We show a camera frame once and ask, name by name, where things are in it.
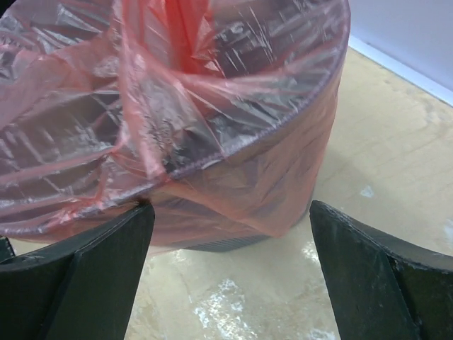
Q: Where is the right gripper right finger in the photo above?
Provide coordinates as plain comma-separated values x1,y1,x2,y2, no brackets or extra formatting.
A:
309,200,452,340

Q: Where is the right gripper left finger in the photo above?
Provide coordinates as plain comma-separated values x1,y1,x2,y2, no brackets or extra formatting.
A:
1,204,155,340

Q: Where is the grey mesh trash bin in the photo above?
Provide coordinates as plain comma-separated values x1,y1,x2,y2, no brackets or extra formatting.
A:
150,67,343,252

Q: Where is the red plastic trash bag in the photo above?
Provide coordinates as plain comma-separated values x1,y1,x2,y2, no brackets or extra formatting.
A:
1,1,350,242

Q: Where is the aluminium frame rail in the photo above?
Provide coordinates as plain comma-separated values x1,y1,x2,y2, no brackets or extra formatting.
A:
349,35,452,106

